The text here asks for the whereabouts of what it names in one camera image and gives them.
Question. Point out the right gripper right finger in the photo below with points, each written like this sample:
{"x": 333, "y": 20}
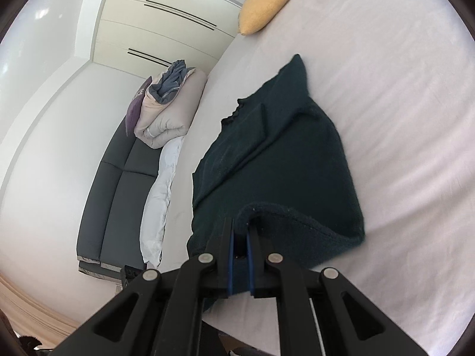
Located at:
{"x": 321, "y": 313}

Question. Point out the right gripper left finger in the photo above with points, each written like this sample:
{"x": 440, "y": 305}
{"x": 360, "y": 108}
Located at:
{"x": 157, "y": 313}

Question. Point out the dark green knit garment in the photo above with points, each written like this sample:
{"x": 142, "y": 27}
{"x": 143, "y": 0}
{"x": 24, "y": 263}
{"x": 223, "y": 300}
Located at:
{"x": 278, "y": 164}

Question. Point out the white pillow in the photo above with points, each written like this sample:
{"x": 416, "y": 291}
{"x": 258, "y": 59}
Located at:
{"x": 152, "y": 228}

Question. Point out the dark grey upholstered headboard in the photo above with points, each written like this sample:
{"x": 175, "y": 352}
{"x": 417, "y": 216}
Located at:
{"x": 108, "y": 238}

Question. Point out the folded beige duvet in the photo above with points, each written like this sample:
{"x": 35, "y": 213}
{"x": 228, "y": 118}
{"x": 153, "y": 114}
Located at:
{"x": 159, "y": 123}

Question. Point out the purple pillow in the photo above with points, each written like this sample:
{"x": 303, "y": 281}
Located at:
{"x": 134, "y": 108}

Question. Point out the blue grey folded cloth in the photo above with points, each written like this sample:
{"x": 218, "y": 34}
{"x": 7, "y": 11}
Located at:
{"x": 164, "y": 90}

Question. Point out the white bed sheet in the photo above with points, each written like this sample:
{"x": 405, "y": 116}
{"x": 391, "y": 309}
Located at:
{"x": 396, "y": 77}

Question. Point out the cream wardrobe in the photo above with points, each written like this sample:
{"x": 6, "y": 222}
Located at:
{"x": 144, "y": 37}

